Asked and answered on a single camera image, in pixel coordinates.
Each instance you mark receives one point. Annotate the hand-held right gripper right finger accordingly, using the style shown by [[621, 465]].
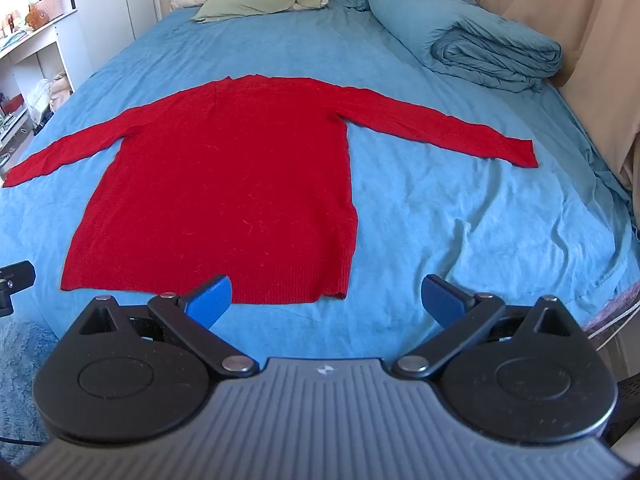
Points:
[[440, 301]]

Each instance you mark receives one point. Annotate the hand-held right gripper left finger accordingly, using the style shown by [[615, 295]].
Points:
[[212, 301]]

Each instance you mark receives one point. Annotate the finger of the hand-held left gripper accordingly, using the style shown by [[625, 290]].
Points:
[[15, 280]]

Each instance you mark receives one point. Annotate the red knit sweater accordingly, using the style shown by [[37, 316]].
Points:
[[225, 185]]

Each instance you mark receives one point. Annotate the blue fluffy rug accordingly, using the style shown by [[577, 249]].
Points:
[[20, 360]]

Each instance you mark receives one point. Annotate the blue bed sheet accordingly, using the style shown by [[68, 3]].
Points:
[[450, 220]]

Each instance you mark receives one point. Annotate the white shelf unit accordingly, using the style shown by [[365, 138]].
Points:
[[27, 80]]

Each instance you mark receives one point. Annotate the brown teddy bear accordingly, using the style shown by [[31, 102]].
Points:
[[33, 16]]

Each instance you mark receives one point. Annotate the folded blue duvet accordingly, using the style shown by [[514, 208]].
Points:
[[450, 25]]

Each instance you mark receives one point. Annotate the pink woven basket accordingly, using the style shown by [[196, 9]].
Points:
[[50, 6]]

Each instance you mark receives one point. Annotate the white wardrobe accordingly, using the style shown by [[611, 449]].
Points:
[[112, 0]]

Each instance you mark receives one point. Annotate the green pillow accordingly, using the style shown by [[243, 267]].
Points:
[[260, 0]]

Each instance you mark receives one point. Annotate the beige curtain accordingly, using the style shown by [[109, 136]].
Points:
[[575, 20]]

